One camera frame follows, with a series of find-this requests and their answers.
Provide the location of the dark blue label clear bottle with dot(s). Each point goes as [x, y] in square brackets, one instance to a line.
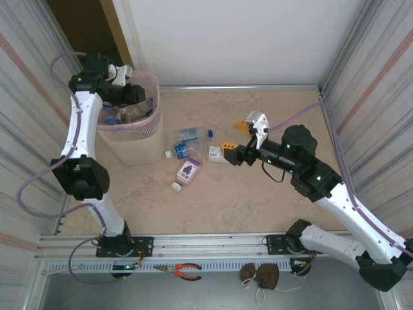
[181, 150]

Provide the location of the pink waste basket with liner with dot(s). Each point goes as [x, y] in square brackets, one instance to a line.
[142, 127]

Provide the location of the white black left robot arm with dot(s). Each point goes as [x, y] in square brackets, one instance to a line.
[80, 129]

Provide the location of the aluminium double track rail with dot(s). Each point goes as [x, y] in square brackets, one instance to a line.
[209, 242]

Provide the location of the white door frame post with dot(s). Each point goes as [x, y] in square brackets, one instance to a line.
[129, 32]

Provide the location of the circuit board with green light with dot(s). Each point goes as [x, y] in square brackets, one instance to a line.
[124, 267]

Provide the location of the brown wooden door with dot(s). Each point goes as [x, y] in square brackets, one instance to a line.
[116, 32]

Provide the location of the brown cloth pouches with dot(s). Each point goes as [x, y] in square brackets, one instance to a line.
[257, 292]

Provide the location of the Nescafe coffee bottle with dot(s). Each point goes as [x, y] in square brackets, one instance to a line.
[215, 153]

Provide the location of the purple grape label bottle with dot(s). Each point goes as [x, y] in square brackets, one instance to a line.
[190, 169]

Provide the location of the light blue label clear bottle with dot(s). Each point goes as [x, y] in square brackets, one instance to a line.
[111, 120]

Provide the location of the large brown cloth pouch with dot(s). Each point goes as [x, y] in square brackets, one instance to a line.
[267, 276]

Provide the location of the grey label clear bottle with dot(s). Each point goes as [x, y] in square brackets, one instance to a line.
[190, 134]

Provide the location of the small brown cloth pouch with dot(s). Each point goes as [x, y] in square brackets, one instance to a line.
[248, 272]

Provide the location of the pink slatted plastic bin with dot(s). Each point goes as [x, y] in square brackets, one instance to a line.
[142, 148]

